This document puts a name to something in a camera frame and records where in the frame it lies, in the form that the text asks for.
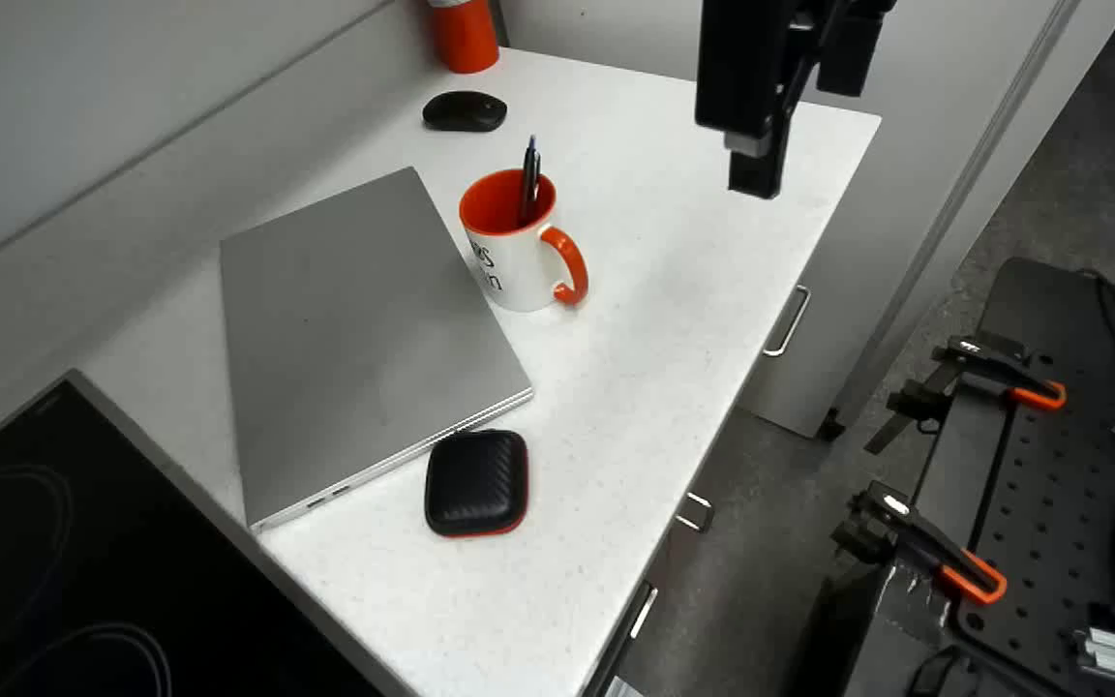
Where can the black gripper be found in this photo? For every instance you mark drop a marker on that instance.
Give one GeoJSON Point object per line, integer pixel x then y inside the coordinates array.
{"type": "Point", "coordinates": [744, 60]}

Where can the dark blue pen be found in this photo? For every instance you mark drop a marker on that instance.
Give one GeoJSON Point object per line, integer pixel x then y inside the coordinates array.
{"type": "Point", "coordinates": [530, 177]}

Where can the wooden counter cabinet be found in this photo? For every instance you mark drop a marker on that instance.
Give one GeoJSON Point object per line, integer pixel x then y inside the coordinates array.
{"type": "Point", "coordinates": [828, 258]}

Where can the black clamp with orange grip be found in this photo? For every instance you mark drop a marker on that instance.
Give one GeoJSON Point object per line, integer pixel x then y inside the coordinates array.
{"type": "Point", "coordinates": [967, 373]}
{"type": "Point", "coordinates": [925, 542]}

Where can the black computer mouse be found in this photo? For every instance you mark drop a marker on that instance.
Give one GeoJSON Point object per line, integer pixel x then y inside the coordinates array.
{"type": "Point", "coordinates": [467, 111]}

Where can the orange fire extinguisher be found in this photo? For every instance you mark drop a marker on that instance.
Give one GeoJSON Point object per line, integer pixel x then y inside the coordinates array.
{"type": "Point", "coordinates": [463, 33]}

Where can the black zip case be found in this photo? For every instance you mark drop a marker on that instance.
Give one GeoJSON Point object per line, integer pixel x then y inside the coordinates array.
{"type": "Point", "coordinates": [477, 484]}

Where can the silver closed laptop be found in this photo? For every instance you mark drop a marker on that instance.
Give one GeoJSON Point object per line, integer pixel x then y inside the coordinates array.
{"type": "Point", "coordinates": [349, 343]}

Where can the black perforated robot table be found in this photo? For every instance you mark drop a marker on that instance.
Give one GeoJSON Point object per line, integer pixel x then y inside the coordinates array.
{"type": "Point", "coordinates": [1033, 516]}

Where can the black glass cooktop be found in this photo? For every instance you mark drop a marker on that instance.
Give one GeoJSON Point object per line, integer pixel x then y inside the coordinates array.
{"type": "Point", "coordinates": [77, 565]}

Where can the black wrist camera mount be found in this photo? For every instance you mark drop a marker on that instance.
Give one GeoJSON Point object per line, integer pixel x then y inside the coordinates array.
{"type": "Point", "coordinates": [858, 42]}

